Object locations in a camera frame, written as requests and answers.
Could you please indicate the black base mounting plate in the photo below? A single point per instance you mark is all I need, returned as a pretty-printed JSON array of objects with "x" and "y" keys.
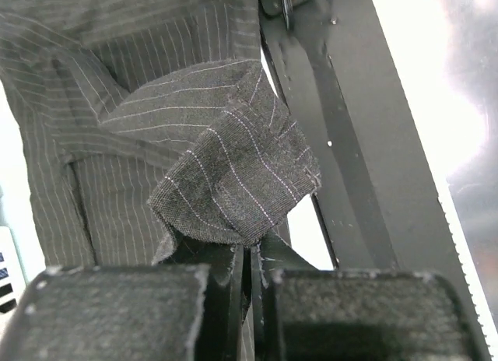
[{"x": 378, "y": 199}]

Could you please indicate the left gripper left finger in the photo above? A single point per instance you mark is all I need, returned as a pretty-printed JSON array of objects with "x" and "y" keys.
[{"x": 189, "y": 310}]

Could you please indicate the white plastic laundry basket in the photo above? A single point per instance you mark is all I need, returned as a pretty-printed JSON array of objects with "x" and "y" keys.
[{"x": 12, "y": 279}]

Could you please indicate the dark striped long sleeve shirt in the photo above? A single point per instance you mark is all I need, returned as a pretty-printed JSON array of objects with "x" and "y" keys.
[{"x": 150, "y": 127}]

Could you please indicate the white slotted cable duct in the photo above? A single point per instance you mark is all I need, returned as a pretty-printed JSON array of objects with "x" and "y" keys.
[{"x": 477, "y": 295}]

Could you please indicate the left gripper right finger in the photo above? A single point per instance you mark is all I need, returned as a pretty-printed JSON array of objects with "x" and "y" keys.
[{"x": 302, "y": 313}]

